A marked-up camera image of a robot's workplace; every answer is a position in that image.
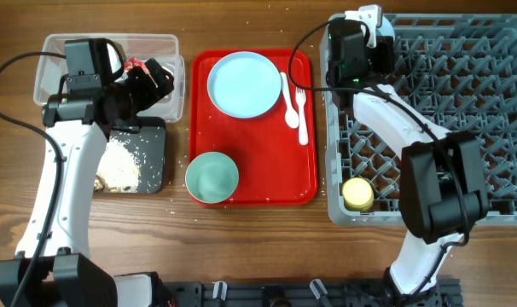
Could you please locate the yellow plastic cup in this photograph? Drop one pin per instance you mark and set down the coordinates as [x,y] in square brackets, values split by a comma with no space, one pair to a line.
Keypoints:
[357,194]

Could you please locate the white napkin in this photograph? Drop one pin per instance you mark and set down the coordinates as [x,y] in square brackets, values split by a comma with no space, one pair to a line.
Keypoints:
[124,75]

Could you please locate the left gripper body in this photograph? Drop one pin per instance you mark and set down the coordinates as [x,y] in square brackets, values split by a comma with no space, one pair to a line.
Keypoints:
[138,92]

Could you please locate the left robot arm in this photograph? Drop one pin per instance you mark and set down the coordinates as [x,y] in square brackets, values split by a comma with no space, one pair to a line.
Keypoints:
[100,92]

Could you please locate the blue bowl with food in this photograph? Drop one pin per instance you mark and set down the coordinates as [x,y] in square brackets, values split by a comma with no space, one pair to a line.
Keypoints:
[386,29]

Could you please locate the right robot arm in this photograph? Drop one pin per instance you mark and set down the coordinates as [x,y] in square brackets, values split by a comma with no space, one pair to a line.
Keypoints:
[442,190]

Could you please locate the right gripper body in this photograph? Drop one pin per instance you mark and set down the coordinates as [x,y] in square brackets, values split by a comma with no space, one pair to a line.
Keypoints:
[376,60]

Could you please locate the clear plastic bin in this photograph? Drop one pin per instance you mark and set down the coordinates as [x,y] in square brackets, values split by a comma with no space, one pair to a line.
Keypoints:
[142,46]

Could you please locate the grey dishwasher rack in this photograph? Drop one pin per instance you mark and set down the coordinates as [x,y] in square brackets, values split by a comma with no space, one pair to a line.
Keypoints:
[459,71]

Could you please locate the empty mint green bowl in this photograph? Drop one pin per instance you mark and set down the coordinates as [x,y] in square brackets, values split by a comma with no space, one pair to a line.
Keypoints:
[212,177]

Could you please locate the red snack wrapper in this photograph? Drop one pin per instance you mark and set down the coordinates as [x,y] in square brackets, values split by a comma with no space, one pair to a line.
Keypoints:
[133,63]

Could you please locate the white plastic spoon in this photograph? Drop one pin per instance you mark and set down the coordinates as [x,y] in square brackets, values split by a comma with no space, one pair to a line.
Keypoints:
[291,117]

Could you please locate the food scraps and rice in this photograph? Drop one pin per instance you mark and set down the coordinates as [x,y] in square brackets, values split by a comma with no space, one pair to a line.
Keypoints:
[131,164]

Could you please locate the red serving tray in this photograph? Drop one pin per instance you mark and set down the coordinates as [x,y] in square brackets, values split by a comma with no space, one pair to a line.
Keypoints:
[275,170]

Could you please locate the light blue plate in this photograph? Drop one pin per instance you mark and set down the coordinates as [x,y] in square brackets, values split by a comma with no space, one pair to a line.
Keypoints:
[244,85]

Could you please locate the white plastic fork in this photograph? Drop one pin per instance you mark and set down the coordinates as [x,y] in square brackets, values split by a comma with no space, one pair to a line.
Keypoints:
[301,100]

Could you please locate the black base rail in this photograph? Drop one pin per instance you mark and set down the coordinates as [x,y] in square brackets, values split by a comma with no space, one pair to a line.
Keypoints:
[447,293]

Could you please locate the black waste tray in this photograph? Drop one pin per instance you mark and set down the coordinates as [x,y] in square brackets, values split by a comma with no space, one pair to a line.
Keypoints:
[82,147]

